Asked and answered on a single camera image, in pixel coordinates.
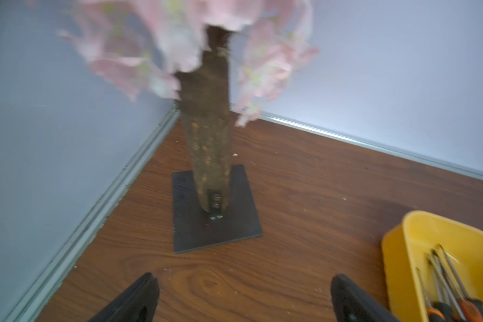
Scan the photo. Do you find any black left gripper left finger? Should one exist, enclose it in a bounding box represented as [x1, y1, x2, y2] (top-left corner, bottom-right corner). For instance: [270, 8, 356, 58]
[89, 272, 160, 322]

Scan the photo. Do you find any small green handled screwdriver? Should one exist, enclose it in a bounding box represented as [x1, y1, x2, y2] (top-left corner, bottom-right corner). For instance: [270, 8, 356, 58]
[433, 244, 483, 321]

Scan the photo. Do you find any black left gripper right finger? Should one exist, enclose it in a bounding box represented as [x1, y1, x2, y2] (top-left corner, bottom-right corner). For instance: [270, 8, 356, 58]
[331, 274, 399, 322]

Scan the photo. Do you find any yellow plastic storage box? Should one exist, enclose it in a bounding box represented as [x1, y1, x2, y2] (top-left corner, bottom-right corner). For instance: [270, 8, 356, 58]
[382, 211, 483, 321]

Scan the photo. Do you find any small black precision screwdriver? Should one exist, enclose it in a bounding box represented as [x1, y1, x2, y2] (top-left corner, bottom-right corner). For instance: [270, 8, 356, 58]
[427, 258, 454, 322]

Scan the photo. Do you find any small orange precision screwdriver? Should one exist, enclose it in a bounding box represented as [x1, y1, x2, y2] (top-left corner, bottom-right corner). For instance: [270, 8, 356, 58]
[415, 267, 445, 322]

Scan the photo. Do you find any orange handled screwdriver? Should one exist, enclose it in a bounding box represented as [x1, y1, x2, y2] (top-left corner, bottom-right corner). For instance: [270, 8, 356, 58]
[429, 244, 483, 321]

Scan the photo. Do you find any pink artificial blossom tree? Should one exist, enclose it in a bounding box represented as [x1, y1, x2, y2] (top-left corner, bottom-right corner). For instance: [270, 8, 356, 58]
[60, 1, 319, 213]

